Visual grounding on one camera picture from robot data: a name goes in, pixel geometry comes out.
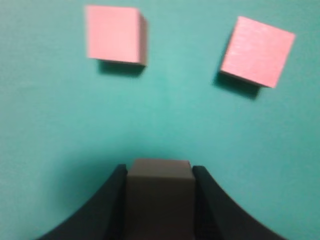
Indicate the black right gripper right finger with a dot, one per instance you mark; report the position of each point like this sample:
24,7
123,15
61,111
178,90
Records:
218,217

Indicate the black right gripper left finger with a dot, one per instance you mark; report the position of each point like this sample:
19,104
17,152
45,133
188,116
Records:
102,217

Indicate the pink cube column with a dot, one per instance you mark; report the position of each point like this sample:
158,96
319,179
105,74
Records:
160,200
116,34
257,52

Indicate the green cloth backdrop and cover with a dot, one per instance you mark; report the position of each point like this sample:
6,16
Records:
67,120

